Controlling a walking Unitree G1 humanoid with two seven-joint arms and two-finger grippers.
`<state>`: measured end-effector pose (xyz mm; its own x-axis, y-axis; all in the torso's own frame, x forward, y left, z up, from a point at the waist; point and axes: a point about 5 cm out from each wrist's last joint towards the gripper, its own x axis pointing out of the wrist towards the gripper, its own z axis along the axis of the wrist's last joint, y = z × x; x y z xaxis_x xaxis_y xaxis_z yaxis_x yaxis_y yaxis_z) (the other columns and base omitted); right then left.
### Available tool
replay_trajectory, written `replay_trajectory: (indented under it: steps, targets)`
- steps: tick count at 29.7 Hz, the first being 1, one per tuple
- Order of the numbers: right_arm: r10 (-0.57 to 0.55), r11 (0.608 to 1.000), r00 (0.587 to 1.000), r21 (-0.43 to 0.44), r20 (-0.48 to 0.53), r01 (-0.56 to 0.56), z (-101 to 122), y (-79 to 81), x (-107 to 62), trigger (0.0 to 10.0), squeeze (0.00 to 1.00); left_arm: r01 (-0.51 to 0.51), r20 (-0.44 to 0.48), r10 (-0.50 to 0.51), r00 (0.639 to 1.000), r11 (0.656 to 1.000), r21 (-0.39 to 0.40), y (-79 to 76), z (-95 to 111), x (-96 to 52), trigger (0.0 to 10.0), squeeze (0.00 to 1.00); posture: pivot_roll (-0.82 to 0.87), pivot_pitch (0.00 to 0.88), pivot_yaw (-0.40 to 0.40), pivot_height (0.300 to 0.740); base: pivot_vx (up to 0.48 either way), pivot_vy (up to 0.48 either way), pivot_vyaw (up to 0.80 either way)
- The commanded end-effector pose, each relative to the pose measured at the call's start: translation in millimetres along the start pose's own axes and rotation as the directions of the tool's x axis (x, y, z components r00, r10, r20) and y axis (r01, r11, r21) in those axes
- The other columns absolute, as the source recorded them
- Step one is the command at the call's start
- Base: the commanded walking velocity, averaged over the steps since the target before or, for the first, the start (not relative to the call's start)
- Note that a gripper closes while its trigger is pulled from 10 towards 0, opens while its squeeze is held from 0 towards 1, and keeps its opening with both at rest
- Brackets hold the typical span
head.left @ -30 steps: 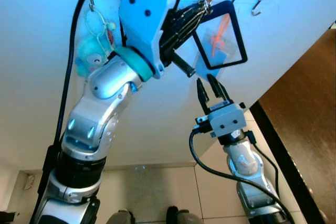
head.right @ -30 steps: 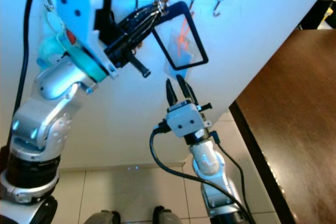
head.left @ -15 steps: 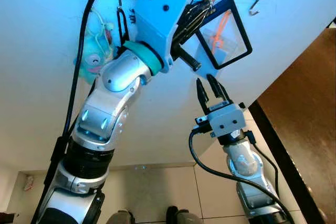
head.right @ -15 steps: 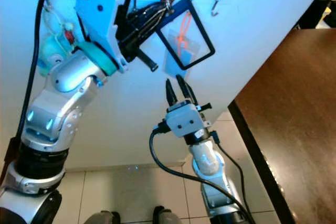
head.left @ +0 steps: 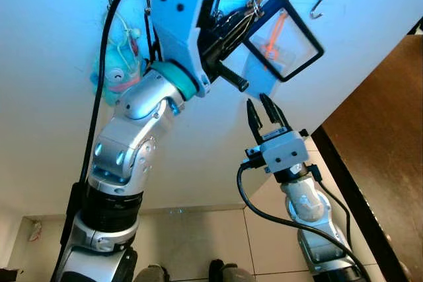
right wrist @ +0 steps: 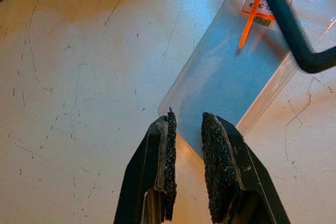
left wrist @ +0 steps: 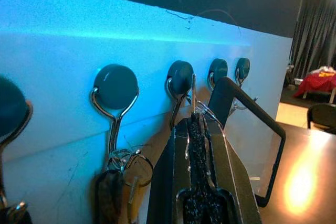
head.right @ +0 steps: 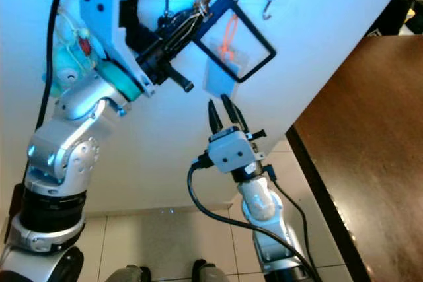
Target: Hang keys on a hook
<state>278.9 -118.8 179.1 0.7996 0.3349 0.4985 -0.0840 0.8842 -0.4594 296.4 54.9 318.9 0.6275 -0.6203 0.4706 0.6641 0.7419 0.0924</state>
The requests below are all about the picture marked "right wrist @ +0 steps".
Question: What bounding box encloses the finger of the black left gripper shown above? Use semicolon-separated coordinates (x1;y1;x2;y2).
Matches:
251;0;336;74

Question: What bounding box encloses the clear badge holder orange tag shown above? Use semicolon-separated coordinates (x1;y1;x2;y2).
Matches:
158;0;336;159

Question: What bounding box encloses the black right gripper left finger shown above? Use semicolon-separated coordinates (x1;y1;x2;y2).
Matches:
113;107;178;224

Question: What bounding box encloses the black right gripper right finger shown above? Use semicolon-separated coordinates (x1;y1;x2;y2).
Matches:
201;112;291;224

